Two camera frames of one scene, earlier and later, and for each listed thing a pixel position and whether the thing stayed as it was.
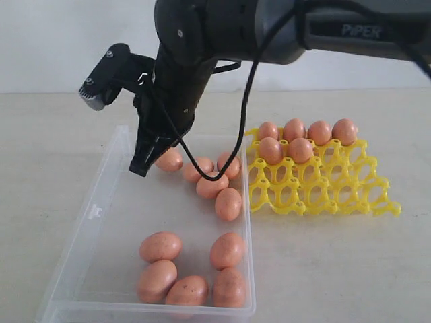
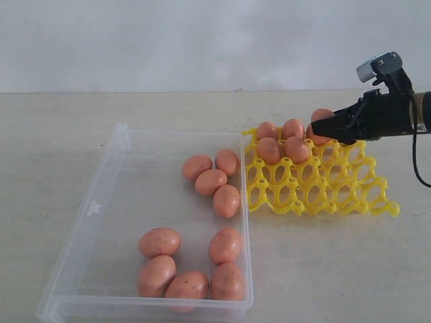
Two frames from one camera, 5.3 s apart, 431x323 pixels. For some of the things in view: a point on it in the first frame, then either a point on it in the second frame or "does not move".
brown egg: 293,128 does not move
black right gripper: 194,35 -> 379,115
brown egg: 300,149 does not move
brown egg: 172,160 -> 321,113
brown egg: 320,132 does not move
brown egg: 270,150 does not move
